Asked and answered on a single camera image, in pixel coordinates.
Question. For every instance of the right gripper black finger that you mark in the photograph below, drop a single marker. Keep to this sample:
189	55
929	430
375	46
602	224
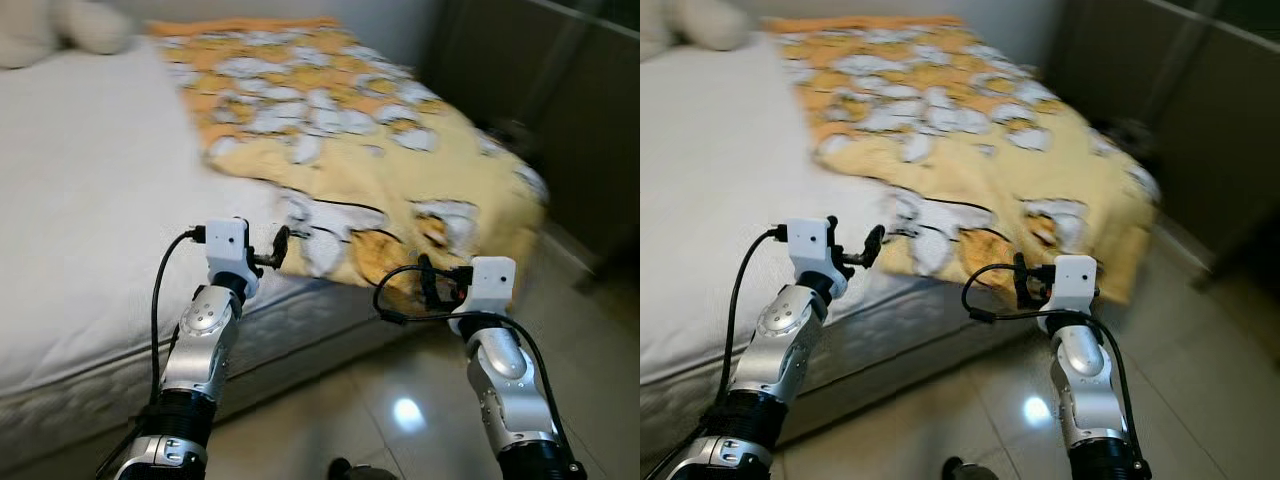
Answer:
1021	278
427	280

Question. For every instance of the yellow egg cartoon blanket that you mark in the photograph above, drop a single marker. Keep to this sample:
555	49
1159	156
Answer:
980	170
350	170

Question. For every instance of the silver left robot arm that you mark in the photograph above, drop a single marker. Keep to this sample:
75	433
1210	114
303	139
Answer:
780	340
200	340

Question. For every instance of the white quilted mattress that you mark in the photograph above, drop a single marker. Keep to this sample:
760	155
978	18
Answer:
90	150
720	150

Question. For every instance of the black bag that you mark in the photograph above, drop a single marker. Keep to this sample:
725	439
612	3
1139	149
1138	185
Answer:
1125	133
512	133

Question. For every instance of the grey brown sliding wardrobe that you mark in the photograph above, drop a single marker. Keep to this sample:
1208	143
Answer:
560	120
1200	130

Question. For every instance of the cream plush toy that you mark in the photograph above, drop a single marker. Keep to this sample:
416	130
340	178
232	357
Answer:
710	20
90	25

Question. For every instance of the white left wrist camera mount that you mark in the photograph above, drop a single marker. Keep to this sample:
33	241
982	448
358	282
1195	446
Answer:
227	245
810	245

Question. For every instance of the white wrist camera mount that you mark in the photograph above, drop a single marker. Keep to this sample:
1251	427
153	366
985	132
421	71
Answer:
492	283
810	245
227	245
1073	280

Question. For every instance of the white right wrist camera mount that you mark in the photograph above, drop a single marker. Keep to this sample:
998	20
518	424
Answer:
492	283
1073	280

